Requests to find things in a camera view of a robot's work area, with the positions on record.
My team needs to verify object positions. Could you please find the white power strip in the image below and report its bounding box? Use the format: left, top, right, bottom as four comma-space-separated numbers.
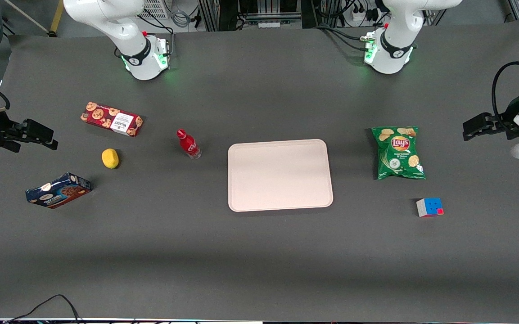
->
351, 5, 380, 24

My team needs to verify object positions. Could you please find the red cookie box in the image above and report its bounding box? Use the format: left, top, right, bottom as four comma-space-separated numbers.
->
80, 101, 144, 138

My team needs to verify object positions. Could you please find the black cable at table edge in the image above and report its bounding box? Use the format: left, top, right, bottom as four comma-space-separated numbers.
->
4, 294, 82, 324

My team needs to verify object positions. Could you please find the yellow lemon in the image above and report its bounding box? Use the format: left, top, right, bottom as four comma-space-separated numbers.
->
101, 148, 120, 170

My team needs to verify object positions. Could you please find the red coke bottle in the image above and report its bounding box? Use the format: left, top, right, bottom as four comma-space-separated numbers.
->
176, 129, 202, 160

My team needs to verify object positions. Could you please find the aluminium frame rack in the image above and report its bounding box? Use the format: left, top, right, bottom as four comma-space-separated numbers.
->
198, 0, 315, 32

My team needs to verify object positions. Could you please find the cream plastic tray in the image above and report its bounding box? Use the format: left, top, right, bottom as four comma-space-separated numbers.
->
227, 139, 334, 212

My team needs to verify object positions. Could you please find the black left base cable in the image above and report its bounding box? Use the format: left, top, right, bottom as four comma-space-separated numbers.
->
312, 24, 377, 51

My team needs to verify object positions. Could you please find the grey coiled cable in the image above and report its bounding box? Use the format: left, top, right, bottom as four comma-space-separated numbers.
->
169, 8, 193, 28

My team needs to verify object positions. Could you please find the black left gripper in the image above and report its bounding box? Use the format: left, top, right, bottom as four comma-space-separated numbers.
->
462, 113, 519, 142

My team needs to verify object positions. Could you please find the yellow pole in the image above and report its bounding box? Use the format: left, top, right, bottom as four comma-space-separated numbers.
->
47, 0, 65, 38

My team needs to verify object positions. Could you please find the blue chocolate snack box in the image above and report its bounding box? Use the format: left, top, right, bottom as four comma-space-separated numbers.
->
25, 172, 92, 210

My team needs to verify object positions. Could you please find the dark grey table mat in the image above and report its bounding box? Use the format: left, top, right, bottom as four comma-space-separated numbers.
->
0, 17, 519, 323

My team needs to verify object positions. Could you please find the Rubik's cube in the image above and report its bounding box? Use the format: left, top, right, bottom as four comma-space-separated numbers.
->
416, 197, 445, 218

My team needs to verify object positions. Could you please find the green Lay's chips bag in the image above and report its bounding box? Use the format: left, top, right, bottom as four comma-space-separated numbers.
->
371, 126, 427, 181

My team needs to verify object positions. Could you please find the white ventilation grille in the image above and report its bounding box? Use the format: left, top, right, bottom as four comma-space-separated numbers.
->
139, 0, 171, 20

